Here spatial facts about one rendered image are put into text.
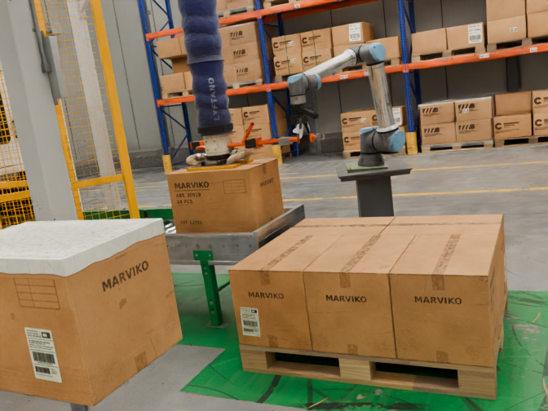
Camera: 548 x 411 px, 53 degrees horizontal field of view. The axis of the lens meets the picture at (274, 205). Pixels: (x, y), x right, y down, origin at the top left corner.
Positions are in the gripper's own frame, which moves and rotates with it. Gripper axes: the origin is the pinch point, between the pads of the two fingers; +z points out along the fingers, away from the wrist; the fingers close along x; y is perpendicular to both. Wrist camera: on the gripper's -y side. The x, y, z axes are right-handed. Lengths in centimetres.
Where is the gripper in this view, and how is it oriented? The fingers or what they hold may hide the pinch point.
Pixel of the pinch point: (306, 137)
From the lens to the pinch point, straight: 328.8
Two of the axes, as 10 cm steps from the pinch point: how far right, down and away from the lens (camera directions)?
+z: 1.3, 9.7, 1.9
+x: -4.0, 2.3, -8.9
